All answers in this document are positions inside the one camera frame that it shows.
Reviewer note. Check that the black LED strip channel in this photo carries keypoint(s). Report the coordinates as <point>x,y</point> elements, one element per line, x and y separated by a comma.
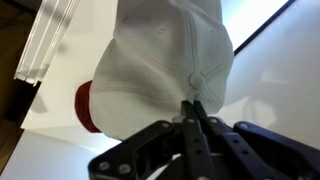
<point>268,22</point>

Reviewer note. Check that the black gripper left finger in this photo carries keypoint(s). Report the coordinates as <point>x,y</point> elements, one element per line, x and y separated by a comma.
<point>197,155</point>

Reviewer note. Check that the gray baseball cap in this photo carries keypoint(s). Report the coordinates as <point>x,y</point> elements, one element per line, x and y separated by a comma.
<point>162,53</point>

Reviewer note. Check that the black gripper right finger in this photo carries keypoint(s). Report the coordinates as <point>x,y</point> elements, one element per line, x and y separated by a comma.
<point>243,161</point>

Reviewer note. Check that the maroon baseball cap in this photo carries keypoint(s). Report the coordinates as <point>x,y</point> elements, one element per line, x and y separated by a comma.
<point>81,106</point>

